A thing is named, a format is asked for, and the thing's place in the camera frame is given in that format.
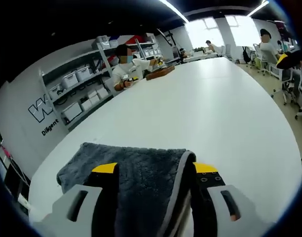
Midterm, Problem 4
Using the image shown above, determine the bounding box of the grey metal storage shelf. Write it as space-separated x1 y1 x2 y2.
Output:
38 33 164 131

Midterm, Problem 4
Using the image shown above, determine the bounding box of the group of white storage boxes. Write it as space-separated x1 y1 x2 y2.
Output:
48 34 164 121

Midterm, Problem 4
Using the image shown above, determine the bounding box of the grey towel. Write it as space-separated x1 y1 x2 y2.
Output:
56 142 197 237

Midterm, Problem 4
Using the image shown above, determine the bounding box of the black backpack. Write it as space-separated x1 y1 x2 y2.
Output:
242 46 252 64

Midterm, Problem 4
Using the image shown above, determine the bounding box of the pink hanging item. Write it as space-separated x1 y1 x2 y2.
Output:
0 144 12 159

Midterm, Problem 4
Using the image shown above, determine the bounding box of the ceiling light strip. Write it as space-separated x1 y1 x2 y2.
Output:
160 0 189 23

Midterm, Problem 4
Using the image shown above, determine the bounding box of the wooden tray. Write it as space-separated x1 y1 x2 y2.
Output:
145 65 176 81

